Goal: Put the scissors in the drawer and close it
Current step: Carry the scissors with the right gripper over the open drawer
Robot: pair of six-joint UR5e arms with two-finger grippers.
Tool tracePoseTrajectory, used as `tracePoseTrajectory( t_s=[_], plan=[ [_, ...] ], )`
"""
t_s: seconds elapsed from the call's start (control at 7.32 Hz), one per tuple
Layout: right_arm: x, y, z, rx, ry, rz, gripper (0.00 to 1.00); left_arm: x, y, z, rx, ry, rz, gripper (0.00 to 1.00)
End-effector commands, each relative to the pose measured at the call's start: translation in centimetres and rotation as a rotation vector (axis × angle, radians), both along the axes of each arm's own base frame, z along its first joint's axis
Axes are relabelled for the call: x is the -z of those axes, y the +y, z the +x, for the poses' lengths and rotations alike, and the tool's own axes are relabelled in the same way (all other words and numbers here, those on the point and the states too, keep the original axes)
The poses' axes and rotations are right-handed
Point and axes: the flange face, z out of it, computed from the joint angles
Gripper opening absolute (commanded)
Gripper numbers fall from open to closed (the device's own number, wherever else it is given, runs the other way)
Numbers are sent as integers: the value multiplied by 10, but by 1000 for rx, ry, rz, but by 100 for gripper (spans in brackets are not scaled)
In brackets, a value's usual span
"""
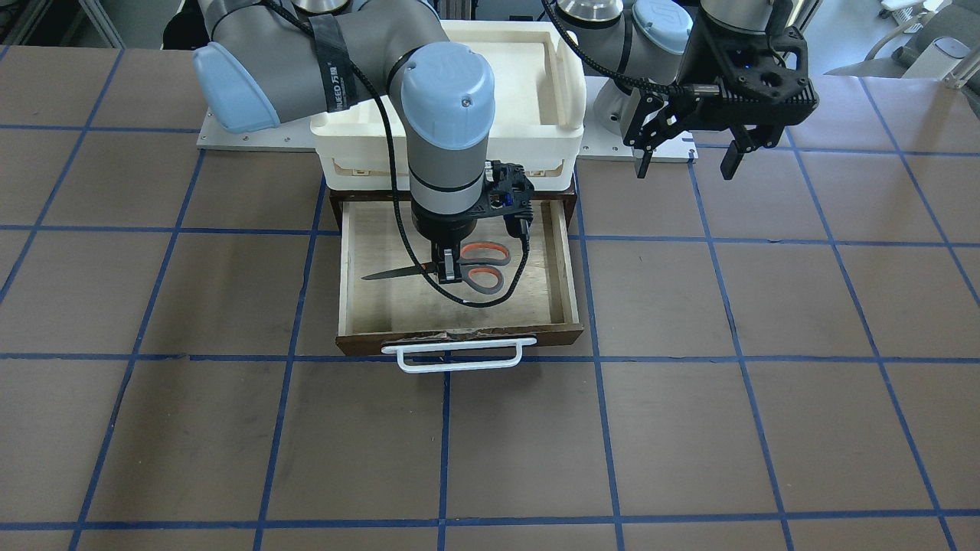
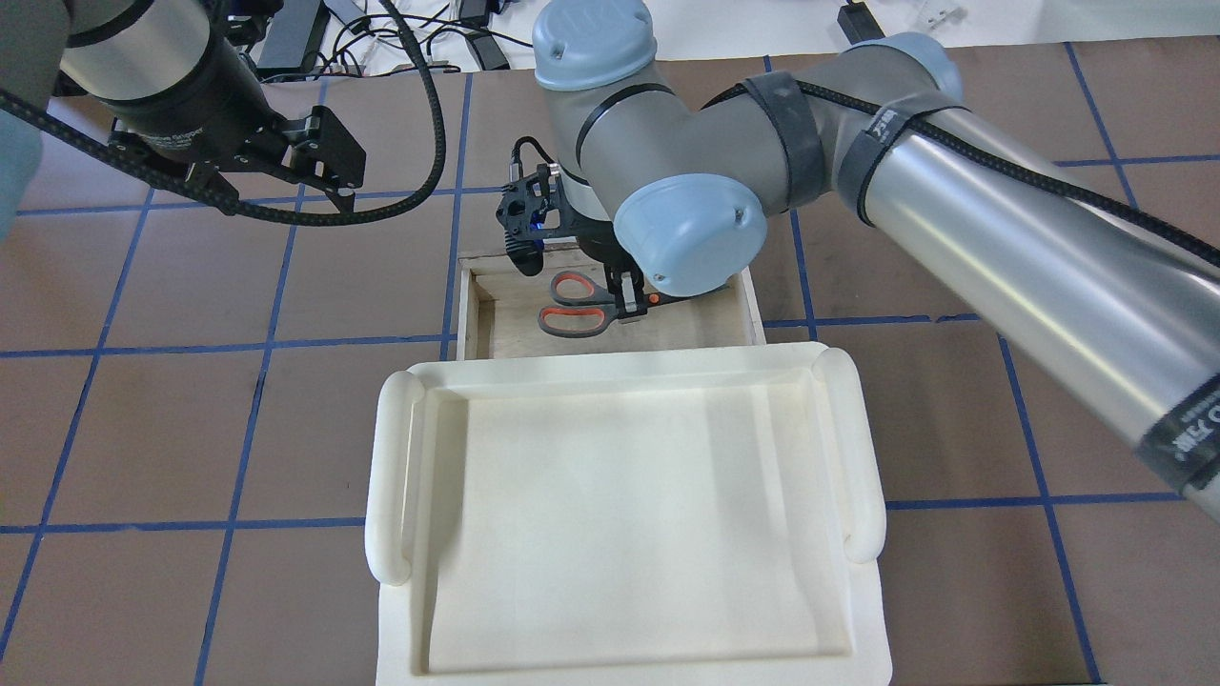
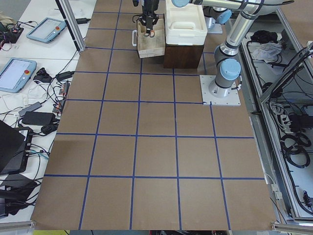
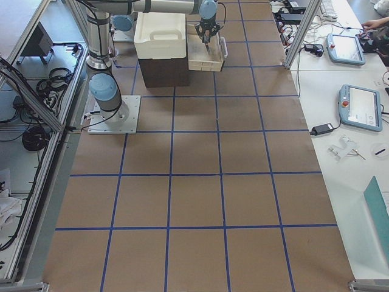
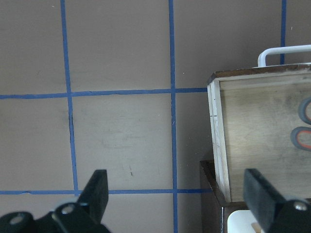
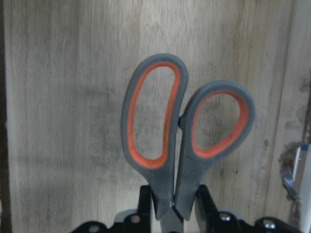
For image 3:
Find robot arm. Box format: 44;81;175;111
132;0;232;29
172;0;294;98

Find black power brick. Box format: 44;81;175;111
22;112;56;126

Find black laptop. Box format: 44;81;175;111
0;121;33;175

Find dark wooden cabinet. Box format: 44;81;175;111
163;44;204;69

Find white plastic tray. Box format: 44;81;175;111
164;0;207;46

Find grey orange scissors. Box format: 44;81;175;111
144;30;155;38

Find wooden drawer with white handle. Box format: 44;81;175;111
132;19;165;58

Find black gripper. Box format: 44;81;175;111
143;0;158;11
138;14;158;33

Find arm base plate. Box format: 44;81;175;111
200;75;241;106
207;18;223;34

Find blue teach pendant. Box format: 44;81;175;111
0;57;37;93
26;17;67;43

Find aluminium frame post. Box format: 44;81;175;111
55;0;86;52

